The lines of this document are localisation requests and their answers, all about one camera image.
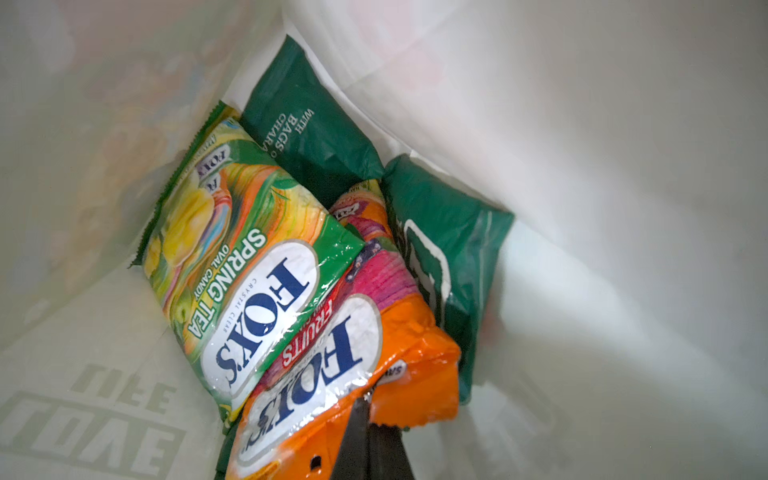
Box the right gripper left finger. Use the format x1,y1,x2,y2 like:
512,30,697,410
330,392,371,480

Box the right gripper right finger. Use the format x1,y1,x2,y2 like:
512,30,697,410
368,424,415,480

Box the orange Fox's fruits bag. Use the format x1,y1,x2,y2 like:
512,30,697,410
219,180,461,479

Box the green Fox's spring tea bag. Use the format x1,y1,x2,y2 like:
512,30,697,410
135,103,363,426

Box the white paper bag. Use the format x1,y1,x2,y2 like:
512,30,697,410
1,1,767,479

